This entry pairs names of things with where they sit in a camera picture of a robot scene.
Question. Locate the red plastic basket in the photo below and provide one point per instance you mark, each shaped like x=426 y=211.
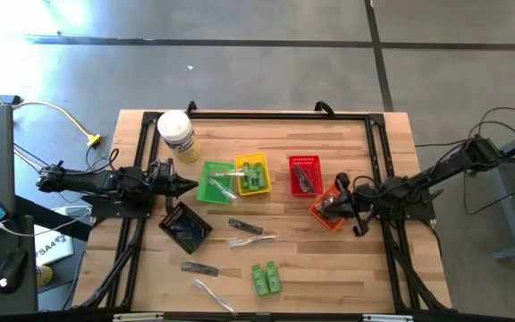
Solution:
x=294 y=188

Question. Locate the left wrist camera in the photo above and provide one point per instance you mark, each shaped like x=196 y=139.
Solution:
x=158 y=171

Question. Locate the white printed box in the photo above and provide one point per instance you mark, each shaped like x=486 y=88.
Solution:
x=54 y=245

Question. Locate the orange plastic basket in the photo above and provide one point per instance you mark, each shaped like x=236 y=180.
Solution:
x=324 y=220

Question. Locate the clear toiletry item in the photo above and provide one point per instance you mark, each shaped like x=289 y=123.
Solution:
x=326 y=203
x=253 y=240

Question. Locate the Lysol wipes canister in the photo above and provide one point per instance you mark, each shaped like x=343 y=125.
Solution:
x=179 y=134

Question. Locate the yellow plastic basket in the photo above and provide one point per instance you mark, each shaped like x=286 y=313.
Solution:
x=239 y=190

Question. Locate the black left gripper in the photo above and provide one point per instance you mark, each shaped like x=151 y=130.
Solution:
x=163 y=183

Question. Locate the white toothbrush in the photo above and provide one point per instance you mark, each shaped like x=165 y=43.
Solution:
x=234 y=198
x=228 y=174
x=218 y=184

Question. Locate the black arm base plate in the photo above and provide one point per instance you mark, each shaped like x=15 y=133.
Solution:
x=119 y=209
x=414 y=210

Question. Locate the green travel size bottle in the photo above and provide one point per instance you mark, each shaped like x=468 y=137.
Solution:
x=245 y=176
x=254 y=178
x=260 y=281
x=273 y=278
x=262 y=175

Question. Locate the black frame side rail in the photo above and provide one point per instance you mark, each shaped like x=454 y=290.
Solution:
x=380 y=147
x=143 y=147

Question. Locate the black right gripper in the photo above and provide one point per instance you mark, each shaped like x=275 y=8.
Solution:
x=359 y=203

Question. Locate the black plastic basket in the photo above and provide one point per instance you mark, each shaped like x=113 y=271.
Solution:
x=168 y=223

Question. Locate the black curved bracket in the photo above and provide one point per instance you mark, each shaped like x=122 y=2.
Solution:
x=190 y=106
x=324 y=106

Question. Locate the white frame strip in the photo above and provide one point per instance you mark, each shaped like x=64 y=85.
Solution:
x=137 y=316
x=387 y=318

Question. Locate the black diagonal frame brace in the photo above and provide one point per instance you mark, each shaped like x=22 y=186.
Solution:
x=119 y=268
x=414 y=277

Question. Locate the white item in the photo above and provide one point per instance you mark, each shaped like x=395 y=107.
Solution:
x=213 y=294

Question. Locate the black computer mouse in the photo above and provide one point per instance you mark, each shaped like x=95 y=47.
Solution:
x=10 y=270

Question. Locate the dark comb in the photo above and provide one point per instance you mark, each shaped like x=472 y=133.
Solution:
x=199 y=268
x=303 y=179
x=245 y=226

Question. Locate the black table edge rail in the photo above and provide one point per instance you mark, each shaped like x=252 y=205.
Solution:
x=262 y=116

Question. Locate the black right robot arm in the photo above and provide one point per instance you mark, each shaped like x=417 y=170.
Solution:
x=441 y=172

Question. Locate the small yellow object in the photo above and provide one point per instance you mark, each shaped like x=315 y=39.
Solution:
x=44 y=275

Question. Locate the green plastic basket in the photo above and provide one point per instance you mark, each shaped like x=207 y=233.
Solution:
x=207 y=192

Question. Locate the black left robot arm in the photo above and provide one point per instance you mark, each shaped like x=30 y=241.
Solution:
x=87 y=181

